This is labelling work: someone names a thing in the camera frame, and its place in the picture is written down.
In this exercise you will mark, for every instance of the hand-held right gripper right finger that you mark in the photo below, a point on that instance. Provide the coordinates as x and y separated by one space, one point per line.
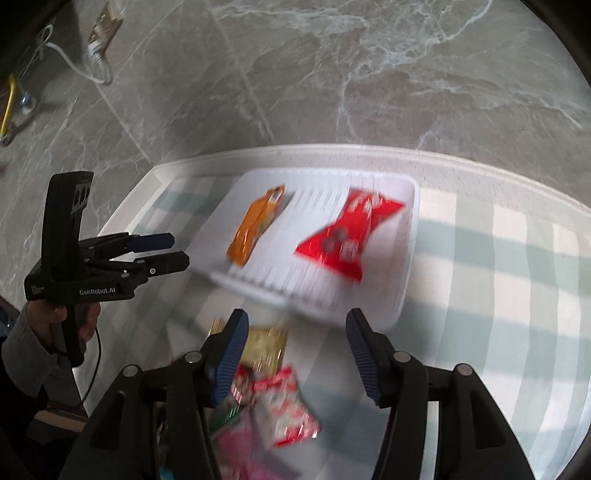
364 360

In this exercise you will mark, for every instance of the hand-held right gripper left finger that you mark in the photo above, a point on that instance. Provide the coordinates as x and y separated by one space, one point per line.
231 357

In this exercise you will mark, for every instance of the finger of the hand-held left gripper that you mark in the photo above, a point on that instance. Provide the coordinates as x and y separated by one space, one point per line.
152 241
171 262

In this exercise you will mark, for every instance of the red triangle-pattern snack packet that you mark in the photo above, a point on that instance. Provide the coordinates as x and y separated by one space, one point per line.
242 385

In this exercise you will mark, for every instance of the gold snack packet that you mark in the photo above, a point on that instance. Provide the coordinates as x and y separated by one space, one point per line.
265 348

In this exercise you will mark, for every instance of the green clear seed packet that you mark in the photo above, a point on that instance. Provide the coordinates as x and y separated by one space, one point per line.
224 415

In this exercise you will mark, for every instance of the red white fruit-print packet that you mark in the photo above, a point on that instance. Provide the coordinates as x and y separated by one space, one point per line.
286 415

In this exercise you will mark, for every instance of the orange snack packet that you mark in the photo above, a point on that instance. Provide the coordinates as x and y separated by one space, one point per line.
251 230

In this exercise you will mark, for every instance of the white ribbed plastic tray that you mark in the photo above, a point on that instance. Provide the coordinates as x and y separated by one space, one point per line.
286 274

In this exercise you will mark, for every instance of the person's left forearm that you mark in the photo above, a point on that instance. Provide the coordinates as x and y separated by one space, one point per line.
23 360

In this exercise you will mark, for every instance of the person's left hand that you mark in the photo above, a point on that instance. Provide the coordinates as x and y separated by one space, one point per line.
41 323

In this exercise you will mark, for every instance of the blue cloth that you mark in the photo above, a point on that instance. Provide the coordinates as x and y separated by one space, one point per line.
7 316

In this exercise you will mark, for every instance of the yellow pipe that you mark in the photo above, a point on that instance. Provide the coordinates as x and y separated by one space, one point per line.
8 110

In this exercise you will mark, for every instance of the blue pipe valve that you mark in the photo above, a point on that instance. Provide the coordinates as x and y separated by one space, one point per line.
27 102

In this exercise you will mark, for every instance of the white plug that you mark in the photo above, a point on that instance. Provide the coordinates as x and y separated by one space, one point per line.
94 53

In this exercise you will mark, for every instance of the white table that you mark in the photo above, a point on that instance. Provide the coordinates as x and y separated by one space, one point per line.
461 161

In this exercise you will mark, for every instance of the gold wall socket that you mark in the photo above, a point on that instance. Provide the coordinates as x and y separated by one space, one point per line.
108 21

